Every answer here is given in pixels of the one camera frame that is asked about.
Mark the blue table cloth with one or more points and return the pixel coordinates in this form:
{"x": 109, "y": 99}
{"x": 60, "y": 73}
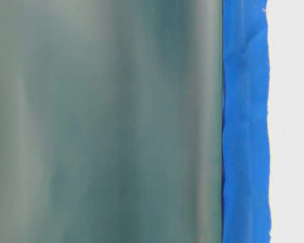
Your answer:
{"x": 245, "y": 142}

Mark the blurred grey-green panel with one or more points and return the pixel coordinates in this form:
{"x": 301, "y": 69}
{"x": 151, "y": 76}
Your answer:
{"x": 110, "y": 121}

